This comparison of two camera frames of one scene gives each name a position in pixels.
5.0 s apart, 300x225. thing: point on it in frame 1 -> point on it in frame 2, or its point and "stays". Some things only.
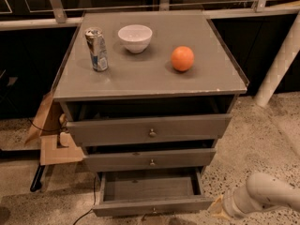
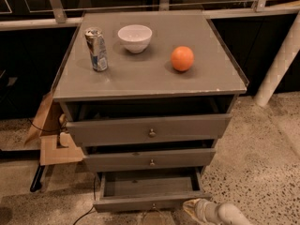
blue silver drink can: x=97 y=50 stays
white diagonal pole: x=288 y=52 stays
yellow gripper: x=229 y=203 -> x=205 y=210
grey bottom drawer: x=140 y=192 stays
